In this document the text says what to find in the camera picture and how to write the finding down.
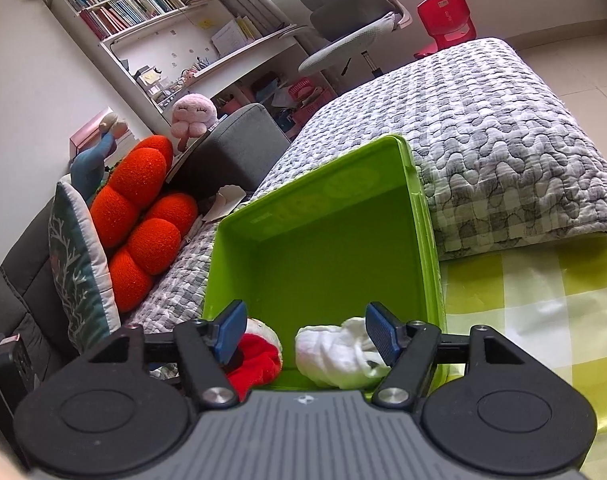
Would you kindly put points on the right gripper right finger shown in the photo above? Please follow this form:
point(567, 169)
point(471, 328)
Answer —
point(409, 350)

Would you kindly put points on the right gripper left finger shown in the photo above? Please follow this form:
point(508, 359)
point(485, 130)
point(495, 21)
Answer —
point(204, 348)

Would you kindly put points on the santa hat plush toy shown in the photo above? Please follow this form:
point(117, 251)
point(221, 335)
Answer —
point(257, 361)

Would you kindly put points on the white glove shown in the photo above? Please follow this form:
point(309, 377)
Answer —
point(339, 356)

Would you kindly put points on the grey checkered sofa cover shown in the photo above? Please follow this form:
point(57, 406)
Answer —
point(179, 295)

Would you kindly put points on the green plastic bin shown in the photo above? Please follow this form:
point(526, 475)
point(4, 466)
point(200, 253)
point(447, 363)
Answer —
point(321, 248)

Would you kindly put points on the green tree pattern pillow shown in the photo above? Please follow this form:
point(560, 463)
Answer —
point(80, 270)

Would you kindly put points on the orange bumpy cushion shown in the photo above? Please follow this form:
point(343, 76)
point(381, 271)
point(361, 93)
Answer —
point(140, 227)

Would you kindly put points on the white paper scrap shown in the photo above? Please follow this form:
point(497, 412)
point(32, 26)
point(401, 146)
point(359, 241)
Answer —
point(226, 200)

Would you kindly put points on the grey sofa armrest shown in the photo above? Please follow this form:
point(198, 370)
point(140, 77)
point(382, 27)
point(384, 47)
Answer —
point(241, 150)

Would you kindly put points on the blue plush toy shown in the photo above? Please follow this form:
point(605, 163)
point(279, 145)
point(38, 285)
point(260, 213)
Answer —
point(87, 170)

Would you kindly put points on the pink plush octopus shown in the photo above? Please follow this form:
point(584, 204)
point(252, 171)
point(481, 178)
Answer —
point(192, 116)

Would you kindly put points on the pink box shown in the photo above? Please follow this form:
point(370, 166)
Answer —
point(93, 131)

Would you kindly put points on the white bookshelf desk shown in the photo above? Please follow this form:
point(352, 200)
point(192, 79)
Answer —
point(153, 52)

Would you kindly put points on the red plastic chair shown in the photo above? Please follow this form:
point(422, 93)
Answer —
point(447, 22)

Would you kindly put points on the grey office chair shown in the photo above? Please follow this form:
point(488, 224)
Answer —
point(351, 27)

